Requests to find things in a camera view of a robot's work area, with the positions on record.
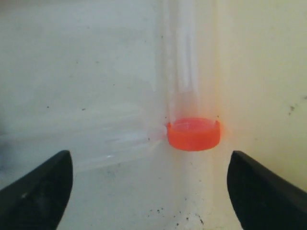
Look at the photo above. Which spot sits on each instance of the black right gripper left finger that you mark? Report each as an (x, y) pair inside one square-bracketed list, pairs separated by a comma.
[(37, 201)]

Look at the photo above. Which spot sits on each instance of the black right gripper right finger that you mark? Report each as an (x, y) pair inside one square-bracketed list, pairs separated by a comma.
[(261, 199)]

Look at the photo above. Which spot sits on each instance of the clear bottle orange cap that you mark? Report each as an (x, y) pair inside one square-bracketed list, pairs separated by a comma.
[(189, 60)]

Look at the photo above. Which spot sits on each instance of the white plastic bin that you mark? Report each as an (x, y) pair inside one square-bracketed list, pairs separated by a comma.
[(87, 76)]

